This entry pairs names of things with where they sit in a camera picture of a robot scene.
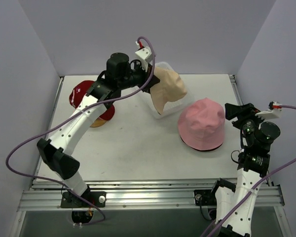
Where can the beige hat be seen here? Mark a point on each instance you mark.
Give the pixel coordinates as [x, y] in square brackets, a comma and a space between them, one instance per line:
[171, 88]

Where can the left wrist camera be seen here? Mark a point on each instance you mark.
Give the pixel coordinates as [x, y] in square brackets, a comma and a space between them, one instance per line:
[144, 55]

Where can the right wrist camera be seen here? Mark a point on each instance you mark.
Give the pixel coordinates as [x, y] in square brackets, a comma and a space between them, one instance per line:
[273, 112]

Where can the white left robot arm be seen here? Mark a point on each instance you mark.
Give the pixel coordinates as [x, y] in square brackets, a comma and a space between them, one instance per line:
[120, 74]

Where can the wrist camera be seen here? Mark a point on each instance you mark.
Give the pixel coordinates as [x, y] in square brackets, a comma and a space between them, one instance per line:
[273, 112]
[144, 55]

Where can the red baseball cap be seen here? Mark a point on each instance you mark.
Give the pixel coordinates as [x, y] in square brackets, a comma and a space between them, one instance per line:
[78, 97]

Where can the white plastic basket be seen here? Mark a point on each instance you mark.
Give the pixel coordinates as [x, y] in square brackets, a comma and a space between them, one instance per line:
[170, 107]

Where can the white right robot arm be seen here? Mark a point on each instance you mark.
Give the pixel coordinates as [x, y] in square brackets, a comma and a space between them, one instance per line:
[236, 202]

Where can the pink hat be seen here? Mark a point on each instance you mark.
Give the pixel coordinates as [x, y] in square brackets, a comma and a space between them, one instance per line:
[201, 125]

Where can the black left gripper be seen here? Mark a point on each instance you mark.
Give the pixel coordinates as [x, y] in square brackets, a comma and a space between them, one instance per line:
[150, 79]

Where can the wooden mushroom hat stand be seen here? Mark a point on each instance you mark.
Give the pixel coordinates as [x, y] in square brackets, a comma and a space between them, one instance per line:
[98, 123]

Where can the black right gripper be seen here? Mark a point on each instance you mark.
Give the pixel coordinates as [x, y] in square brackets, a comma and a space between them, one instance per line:
[240, 118]

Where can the aluminium mounting rail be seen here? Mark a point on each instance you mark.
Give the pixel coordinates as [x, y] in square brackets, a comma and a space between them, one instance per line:
[121, 195]

